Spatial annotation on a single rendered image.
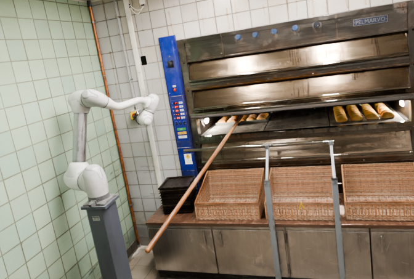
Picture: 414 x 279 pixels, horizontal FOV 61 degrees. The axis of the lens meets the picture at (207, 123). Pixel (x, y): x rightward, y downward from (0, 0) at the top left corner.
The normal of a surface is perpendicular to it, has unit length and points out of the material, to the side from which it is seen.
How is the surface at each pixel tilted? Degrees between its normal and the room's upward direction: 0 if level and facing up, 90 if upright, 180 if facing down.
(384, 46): 70
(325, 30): 90
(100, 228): 90
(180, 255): 90
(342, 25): 92
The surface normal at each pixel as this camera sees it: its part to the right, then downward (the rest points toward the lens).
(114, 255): 0.51, 0.09
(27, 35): 0.94, -0.08
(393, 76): -0.33, -0.11
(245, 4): -0.29, 0.23
